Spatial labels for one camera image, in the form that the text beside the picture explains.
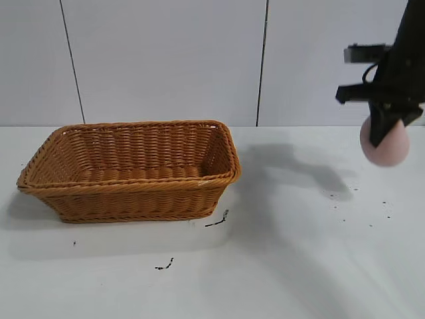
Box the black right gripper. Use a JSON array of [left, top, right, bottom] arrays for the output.
[[335, 61, 425, 149]]

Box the pink soft peach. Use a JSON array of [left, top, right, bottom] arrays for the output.
[[360, 116, 410, 166]]

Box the brown woven wicker basket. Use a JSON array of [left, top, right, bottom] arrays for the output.
[[16, 119, 242, 224]]

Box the black thin cable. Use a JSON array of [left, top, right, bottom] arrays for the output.
[[362, 63, 380, 84]]

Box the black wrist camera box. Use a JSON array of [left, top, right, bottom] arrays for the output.
[[343, 42, 393, 64]]

